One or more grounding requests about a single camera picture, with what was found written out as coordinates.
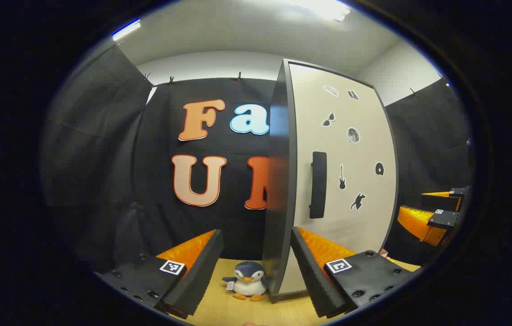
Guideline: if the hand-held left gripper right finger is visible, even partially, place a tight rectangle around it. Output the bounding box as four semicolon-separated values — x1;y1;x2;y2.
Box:
291;226;421;319

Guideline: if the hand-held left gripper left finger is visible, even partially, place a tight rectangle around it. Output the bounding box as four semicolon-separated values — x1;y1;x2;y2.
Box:
95;229;225;320

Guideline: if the cream cabinet door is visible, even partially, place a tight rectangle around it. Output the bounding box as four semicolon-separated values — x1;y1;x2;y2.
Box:
278;62;397;296

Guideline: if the dark grey cabinet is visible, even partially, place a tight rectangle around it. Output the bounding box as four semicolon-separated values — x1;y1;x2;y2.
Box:
263;58;400;304

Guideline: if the penguin plush toy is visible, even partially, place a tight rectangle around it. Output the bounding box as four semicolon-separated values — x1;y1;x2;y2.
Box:
222;261;270;302

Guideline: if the black backdrop cloth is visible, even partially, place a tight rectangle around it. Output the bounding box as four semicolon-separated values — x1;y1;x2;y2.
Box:
41;45;473;274

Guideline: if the ceiling light strip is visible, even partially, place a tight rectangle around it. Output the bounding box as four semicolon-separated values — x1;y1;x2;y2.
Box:
112;19;141;41
278;0;351;22

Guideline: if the black door handle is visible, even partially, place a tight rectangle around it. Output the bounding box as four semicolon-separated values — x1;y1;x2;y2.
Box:
309;151;328;220

